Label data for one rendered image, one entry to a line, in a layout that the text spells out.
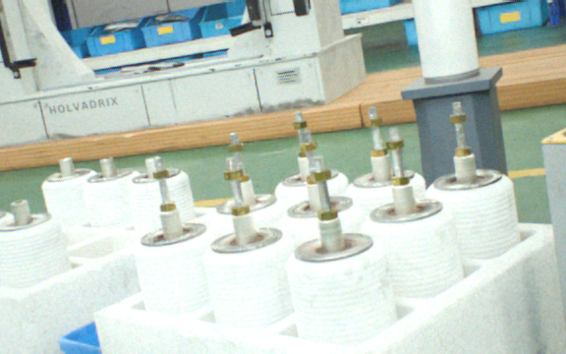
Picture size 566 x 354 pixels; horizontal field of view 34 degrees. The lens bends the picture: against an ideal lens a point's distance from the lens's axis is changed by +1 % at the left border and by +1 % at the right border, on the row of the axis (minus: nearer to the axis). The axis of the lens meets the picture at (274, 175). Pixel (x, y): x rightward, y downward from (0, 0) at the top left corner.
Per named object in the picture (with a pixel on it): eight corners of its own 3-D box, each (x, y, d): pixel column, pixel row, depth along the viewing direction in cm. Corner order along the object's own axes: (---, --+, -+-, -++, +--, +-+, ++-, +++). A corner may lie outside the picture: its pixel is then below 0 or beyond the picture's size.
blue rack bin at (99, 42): (122, 49, 693) (116, 22, 689) (167, 42, 679) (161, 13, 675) (86, 58, 648) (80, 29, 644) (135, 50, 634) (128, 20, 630)
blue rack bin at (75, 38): (75, 57, 713) (69, 29, 709) (118, 50, 698) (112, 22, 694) (37, 66, 667) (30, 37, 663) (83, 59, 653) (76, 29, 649)
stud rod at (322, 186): (329, 232, 88) (316, 155, 86) (338, 233, 87) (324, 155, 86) (323, 236, 87) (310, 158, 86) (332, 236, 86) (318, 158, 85)
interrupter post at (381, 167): (392, 183, 111) (388, 156, 110) (372, 186, 111) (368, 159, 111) (395, 178, 113) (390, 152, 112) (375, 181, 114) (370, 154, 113)
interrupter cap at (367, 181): (412, 186, 108) (411, 180, 107) (348, 194, 110) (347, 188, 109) (418, 171, 115) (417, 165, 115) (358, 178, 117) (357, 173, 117)
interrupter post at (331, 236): (331, 247, 89) (325, 214, 89) (352, 248, 88) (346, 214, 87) (316, 255, 87) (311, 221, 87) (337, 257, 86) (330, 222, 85)
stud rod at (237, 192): (240, 230, 95) (226, 159, 93) (239, 228, 96) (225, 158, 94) (250, 228, 95) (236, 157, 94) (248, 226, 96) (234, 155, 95)
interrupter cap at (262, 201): (259, 196, 117) (258, 191, 117) (289, 203, 110) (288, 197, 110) (206, 212, 114) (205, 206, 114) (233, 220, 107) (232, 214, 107)
